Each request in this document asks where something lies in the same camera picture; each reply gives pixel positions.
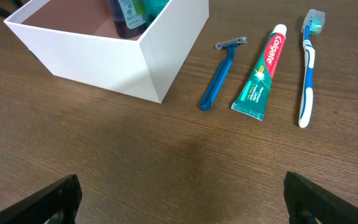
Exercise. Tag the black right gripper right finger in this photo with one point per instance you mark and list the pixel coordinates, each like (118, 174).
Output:
(308, 202)

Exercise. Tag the blue disposable razor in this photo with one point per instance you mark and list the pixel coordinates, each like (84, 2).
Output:
(221, 73)

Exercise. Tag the Colgate toothpaste tube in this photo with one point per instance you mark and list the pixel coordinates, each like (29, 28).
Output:
(255, 93)

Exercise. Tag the green Dettol soap box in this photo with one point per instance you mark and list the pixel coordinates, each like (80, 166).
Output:
(34, 55)

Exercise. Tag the white cardboard box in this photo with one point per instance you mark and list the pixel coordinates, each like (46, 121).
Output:
(77, 40)

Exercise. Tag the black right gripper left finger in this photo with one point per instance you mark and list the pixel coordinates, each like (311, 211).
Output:
(56, 203)

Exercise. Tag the blue Listerine mouthwash bottle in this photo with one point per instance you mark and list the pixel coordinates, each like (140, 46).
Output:
(153, 8)

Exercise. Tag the blue white toothbrush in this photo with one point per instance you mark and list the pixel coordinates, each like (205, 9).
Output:
(312, 25)

